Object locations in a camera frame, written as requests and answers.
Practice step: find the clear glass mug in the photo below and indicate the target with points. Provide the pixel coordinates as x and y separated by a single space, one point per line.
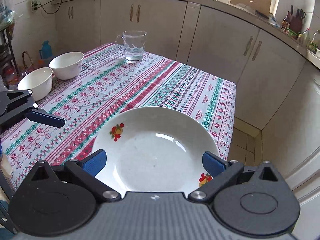
131 44

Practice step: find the blue thermos jug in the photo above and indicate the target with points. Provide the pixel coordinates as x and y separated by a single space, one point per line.
46 51

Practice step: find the cream kitchen cabinets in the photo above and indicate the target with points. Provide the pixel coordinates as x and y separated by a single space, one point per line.
277 80

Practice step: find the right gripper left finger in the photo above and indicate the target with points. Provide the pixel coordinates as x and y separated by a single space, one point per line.
83 173

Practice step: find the black metal shelf rack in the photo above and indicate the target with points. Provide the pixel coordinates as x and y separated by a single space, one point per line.
9 68

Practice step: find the wall power strip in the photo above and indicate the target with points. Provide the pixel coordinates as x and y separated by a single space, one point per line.
34 5

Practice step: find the white fruit-print plate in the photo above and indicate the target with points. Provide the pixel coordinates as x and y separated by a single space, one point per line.
153 149

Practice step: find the patterned embroidered tablecloth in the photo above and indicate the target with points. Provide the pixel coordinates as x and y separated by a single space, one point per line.
106 86

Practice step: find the wooden knife block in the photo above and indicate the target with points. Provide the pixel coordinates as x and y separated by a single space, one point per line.
296 20

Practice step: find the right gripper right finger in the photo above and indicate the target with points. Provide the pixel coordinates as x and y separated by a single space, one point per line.
224 174

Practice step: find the wicker basket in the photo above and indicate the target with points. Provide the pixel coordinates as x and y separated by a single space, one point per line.
28 64

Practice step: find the white ceramic bowl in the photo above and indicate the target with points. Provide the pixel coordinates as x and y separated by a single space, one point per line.
67 65
39 82

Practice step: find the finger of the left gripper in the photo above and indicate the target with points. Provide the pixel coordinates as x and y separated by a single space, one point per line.
42 117

